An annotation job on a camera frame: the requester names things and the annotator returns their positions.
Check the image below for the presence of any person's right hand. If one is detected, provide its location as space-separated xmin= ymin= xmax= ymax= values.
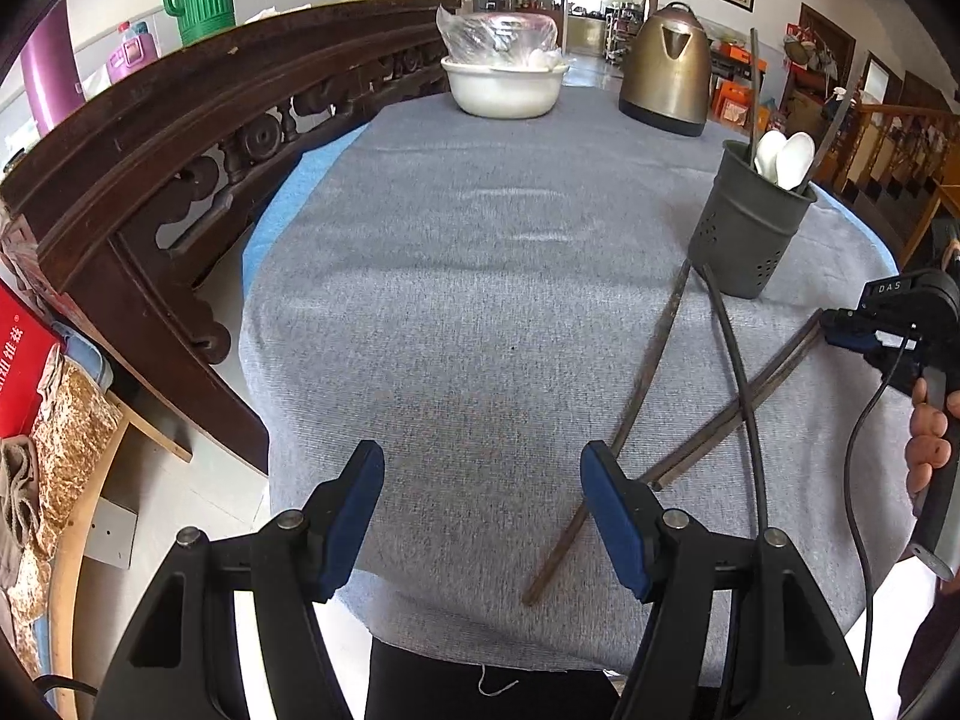
xmin=904 ymin=379 xmax=960 ymax=496

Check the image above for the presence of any plastic-wrapped metal pot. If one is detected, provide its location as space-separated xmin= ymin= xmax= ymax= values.
xmin=436 ymin=6 xmax=560 ymax=68

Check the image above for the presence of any person's dark clothing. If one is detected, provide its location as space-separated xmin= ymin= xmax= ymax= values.
xmin=366 ymin=637 xmax=623 ymax=720

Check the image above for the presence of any light blue table cover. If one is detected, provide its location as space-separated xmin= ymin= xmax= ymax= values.
xmin=240 ymin=126 xmax=901 ymax=286

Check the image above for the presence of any wooden staircase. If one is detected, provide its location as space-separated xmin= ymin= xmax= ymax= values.
xmin=814 ymin=101 xmax=960 ymax=271

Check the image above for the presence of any red paper bag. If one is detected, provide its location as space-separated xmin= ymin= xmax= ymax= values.
xmin=0 ymin=281 xmax=65 ymax=440

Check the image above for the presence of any basin of brown grain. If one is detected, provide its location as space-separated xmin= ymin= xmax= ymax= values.
xmin=15 ymin=358 xmax=127 ymax=616

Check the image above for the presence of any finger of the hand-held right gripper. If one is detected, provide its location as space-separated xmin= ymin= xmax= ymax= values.
xmin=819 ymin=306 xmax=920 ymax=332
xmin=823 ymin=328 xmax=923 ymax=355

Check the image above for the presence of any person's right forearm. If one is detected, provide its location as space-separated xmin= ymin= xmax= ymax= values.
xmin=896 ymin=592 xmax=960 ymax=713

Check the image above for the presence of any grey tablecloth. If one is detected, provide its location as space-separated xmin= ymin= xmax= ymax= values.
xmin=238 ymin=82 xmax=923 ymax=672

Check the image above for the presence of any dark grey utensil holder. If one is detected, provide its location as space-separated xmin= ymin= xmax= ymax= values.
xmin=688 ymin=139 xmax=818 ymax=299

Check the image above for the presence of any white plastic basin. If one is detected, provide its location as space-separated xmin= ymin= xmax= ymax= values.
xmin=440 ymin=54 xmax=571 ymax=119

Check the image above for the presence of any carved dark wooden sideboard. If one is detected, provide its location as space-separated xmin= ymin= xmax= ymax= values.
xmin=0 ymin=0 xmax=462 ymax=477

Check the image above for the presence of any purple vacuum flask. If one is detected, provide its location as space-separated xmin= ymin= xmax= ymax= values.
xmin=19 ymin=4 xmax=83 ymax=136

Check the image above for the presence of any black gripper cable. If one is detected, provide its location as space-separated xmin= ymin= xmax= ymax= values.
xmin=844 ymin=360 xmax=920 ymax=698

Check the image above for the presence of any upright orange gift box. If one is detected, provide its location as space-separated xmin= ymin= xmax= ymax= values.
xmin=709 ymin=45 xmax=773 ymax=128

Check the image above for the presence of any purple plastic cup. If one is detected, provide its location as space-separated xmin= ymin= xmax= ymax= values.
xmin=105 ymin=34 xmax=162 ymax=87

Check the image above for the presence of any white plastic spoon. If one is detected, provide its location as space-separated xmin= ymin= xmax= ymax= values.
xmin=754 ymin=130 xmax=788 ymax=185
xmin=772 ymin=133 xmax=816 ymax=190

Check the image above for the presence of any grey-brown towel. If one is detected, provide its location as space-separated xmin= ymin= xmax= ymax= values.
xmin=0 ymin=435 xmax=42 ymax=593

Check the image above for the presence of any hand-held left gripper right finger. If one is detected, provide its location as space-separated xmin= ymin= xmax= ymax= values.
xmin=580 ymin=441 xmax=875 ymax=720

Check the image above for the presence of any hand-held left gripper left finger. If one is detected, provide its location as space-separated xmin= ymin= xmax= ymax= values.
xmin=90 ymin=440 xmax=386 ymax=720

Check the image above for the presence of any bronze electric kettle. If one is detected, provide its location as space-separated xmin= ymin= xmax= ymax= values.
xmin=619 ymin=2 xmax=712 ymax=138

